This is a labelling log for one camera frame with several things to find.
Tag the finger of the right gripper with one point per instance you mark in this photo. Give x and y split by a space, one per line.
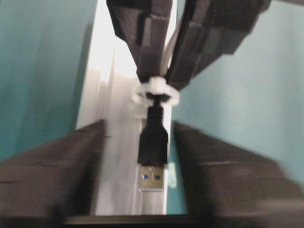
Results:
143 25
208 30

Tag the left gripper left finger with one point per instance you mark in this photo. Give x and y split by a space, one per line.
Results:
41 187

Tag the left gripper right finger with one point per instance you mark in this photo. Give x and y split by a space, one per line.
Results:
230 187

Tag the teal tape tab right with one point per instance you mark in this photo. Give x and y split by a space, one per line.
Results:
172 178

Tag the aluminium extrusion rail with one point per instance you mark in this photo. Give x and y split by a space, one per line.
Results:
110 79

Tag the white ring clip right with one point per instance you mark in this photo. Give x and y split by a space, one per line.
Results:
156 86

